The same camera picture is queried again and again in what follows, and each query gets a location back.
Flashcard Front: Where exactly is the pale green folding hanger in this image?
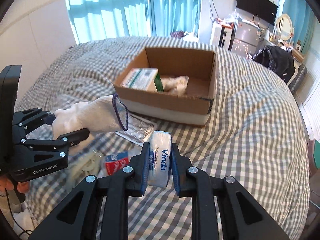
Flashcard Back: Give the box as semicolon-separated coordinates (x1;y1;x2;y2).
66;150;104;189

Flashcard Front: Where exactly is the white grey sock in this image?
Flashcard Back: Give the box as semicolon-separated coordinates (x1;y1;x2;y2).
52;94;129;139

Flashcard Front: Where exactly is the blue white tissue pack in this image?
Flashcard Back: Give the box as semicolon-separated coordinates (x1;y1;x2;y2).
148;131;171;188

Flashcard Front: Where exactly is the green white medicine box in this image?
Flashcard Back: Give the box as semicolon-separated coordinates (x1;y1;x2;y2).
120;68;164;92

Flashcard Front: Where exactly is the person's left hand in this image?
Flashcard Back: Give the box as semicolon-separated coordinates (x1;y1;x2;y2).
0;173;30;194

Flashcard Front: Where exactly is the clear floss pick box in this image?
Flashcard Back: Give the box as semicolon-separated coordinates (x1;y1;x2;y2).
97;147;141;178

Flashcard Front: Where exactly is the silver foil blister pack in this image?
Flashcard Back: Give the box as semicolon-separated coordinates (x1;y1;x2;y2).
116;113;157;146

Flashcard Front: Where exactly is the grey checked bed cover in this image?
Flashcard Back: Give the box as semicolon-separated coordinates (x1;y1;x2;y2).
15;37;310;239

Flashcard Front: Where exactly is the pink bin green lid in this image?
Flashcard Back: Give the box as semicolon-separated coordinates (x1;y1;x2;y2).
308;139;320;177

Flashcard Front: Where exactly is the brown cardboard box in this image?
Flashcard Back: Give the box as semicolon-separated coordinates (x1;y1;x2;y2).
113;47;218;126

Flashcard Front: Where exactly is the teal curtain left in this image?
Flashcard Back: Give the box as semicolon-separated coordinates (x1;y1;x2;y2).
66;0;201;43

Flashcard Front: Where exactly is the teal curtain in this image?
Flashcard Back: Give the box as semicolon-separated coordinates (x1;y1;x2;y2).
66;0;201;43
283;0;315;54

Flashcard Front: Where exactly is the white louvered wardrobe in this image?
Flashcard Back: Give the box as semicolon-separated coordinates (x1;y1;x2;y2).
295;47;319;140

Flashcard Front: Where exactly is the black jacket on chair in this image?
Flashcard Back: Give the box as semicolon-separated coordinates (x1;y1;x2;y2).
253;46;295;84

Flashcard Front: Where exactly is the silver small fridge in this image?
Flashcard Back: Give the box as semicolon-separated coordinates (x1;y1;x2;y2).
231;20;262;58

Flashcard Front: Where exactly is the white tower appliance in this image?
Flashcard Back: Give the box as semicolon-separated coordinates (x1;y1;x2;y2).
209;22;225;46

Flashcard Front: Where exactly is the oval white vanity mirror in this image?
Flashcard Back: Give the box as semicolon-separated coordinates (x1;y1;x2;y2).
276;14;293;41

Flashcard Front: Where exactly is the teal curtain right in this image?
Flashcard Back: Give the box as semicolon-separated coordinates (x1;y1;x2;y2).
283;0;315;54

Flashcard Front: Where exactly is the black wall television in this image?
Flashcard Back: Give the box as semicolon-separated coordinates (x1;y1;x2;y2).
236;0;278;25

